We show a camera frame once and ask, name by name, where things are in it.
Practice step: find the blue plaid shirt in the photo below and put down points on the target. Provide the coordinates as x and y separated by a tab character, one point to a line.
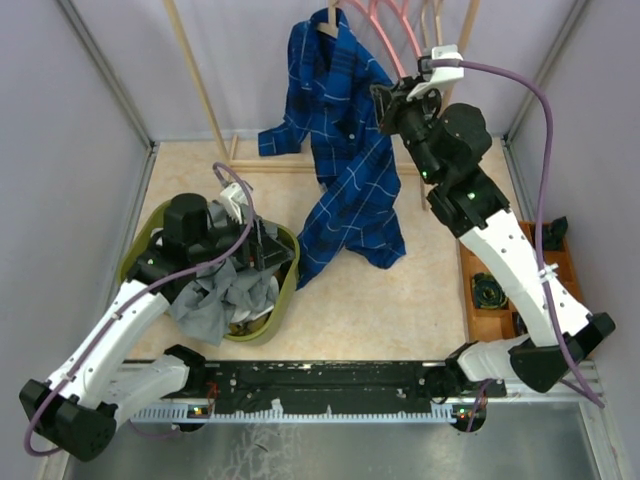
329	103

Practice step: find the white shirt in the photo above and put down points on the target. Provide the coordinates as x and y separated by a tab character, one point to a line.
208	288

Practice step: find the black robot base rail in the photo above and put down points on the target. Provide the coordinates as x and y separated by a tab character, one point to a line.
352	392

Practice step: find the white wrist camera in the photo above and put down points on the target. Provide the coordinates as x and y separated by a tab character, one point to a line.
439	69
235	202

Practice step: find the light wooden hanger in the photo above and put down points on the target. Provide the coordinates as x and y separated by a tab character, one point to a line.
431	22

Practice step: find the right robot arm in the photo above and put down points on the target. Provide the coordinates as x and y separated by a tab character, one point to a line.
447	146

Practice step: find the grey shirt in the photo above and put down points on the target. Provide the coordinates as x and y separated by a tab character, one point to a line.
190	220

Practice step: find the olive green plastic basket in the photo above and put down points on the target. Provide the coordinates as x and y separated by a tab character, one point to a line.
286	277

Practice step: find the wooden compartment tray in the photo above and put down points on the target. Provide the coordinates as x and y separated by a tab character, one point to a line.
503	249

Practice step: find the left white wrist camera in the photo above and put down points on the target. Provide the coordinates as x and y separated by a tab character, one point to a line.
235	202

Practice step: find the pink plastic hanger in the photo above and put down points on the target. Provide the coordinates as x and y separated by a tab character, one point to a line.
401	14

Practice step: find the dark rolled cloth in tray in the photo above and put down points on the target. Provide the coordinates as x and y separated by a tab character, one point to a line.
553	234

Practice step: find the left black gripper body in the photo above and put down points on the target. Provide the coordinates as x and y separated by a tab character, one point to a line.
254	252

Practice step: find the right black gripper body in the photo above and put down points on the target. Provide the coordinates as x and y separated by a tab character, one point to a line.
412	119

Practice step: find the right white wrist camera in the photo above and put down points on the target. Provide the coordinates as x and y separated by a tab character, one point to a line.
439	69

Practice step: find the wooden hanger with blue shirt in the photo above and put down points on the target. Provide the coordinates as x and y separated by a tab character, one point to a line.
331	25

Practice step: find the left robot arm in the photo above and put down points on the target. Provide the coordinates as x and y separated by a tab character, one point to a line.
81	405

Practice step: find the wooden clothes rack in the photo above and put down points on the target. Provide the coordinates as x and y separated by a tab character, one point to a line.
208	57

